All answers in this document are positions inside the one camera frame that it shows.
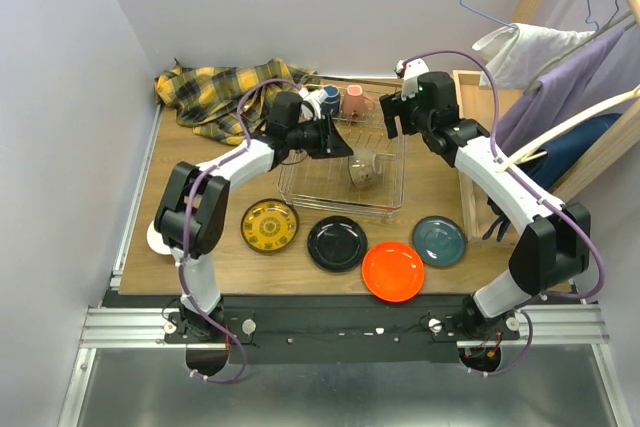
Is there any blue mug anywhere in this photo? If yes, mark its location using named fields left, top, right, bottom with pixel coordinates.
left=320, top=85, right=341, bottom=117

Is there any pink white mug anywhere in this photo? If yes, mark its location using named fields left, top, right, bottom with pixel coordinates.
left=341, top=84, right=375, bottom=119

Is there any wire metal dish rack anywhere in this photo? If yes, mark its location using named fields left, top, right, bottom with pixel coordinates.
left=278, top=89, right=406, bottom=216

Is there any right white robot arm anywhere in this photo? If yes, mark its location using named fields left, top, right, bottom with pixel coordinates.
left=379, top=72, right=591, bottom=339

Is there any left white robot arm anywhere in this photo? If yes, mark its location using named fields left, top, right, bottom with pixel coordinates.
left=153, top=88, right=353, bottom=342

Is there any yellow patterned plate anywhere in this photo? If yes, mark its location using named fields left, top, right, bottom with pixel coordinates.
left=240, top=198, right=299, bottom=255

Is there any white cloth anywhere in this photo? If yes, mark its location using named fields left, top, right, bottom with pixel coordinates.
left=472, top=23, right=592, bottom=89

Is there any yellow plaid shirt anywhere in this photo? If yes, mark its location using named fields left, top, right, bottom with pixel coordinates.
left=154, top=58, right=320, bottom=145

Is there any teal blue plate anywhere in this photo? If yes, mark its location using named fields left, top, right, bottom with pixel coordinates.
left=411, top=216, right=467, bottom=267

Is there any orange plate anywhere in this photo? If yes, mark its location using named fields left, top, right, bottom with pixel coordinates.
left=361, top=241, right=426, bottom=303

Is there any navy blue garment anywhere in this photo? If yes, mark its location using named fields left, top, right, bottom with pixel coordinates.
left=496, top=112, right=621, bottom=191

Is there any white small plate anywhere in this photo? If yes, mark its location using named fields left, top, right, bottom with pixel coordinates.
left=146, top=222, right=171, bottom=256

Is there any purple garment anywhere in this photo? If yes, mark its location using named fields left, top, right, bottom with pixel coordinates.
left=496, top=27, right=625, bottom=156

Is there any left white camera module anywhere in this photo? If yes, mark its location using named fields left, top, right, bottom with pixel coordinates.
left=298, top=87, right=327, bottom=120

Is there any white camera module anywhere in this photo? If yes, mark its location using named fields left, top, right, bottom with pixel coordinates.
left=298, top=87, right=327, bottom=120
left=395, top=58, right=429, bottom=100

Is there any right white camera module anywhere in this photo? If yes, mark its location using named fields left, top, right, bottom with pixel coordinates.
left=395, top=58, right=429, bottom=100

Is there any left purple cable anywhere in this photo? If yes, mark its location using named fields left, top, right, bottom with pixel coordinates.
left=177, top=77, right=311, bottom=384

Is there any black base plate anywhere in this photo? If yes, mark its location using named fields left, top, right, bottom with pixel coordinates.
left=164, top=294, right=520, bottom=365

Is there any wooden clothes rack frame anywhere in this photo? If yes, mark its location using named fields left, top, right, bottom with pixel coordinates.
left=510, top=0, right=640, bottom=207

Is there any aluminium rail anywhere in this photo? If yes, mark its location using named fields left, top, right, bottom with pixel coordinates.
left=79, top=304, right=610, bottom=349

